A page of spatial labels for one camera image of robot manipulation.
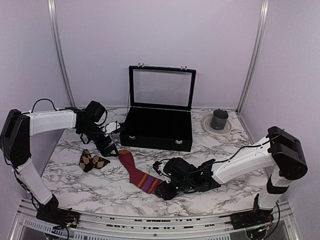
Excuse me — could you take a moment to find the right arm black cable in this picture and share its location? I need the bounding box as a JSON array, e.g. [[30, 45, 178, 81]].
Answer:
[[228, 128, 286, 161]]

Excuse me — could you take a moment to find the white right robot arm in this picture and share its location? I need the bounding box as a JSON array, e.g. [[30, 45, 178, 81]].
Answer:
[[153, 126, 308, 229]]

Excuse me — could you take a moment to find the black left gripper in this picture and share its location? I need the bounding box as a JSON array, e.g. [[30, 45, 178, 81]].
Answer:
[[79, 122, 120, 157]]

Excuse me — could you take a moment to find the dark grey ceramic mug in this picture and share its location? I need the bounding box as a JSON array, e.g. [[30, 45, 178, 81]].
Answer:
[[210, 109, 229, 131]]

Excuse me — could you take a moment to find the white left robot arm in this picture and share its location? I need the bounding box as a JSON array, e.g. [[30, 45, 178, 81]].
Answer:
[[0, 100, 123, 225]]

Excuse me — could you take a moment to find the aluminium front rail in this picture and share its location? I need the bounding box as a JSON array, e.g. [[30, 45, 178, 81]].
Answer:
[[8, 199, 301, 240]]

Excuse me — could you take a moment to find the right aluminium corner post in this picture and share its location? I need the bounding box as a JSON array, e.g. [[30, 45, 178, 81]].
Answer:
[[236, 0, 270, 115]]

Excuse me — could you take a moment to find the left aluminium corner post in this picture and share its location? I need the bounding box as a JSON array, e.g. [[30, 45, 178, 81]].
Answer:
[[47, 0, 76, 107]]

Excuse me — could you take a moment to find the brown argyle sock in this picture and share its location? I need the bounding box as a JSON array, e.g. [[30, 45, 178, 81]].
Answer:
[[78, 149, 110, 173]]

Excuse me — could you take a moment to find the black display case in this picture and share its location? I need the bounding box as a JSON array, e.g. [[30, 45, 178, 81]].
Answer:
[[119, 65, 197, 152]]

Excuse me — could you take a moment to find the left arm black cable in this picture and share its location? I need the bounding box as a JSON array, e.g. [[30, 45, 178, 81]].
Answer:
[[31, 98, 76, 113]]

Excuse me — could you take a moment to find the beige ceramic plate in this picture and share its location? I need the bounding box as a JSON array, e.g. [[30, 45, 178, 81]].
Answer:
[[201, 113, 232, 136]]

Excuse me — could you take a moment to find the aluminium corner post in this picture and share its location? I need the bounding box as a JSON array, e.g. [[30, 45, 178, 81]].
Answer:
[[236, 0, 270, 115], [47, 0, 76, 107]]

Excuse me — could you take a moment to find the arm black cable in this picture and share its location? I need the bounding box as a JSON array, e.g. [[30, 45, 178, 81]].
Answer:
[[228, 128, 286, 161], [31, 98, 76, 113]]

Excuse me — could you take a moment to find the maroon striped sock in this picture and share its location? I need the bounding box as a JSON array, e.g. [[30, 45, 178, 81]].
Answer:
[[118, 149, 163, 194]]

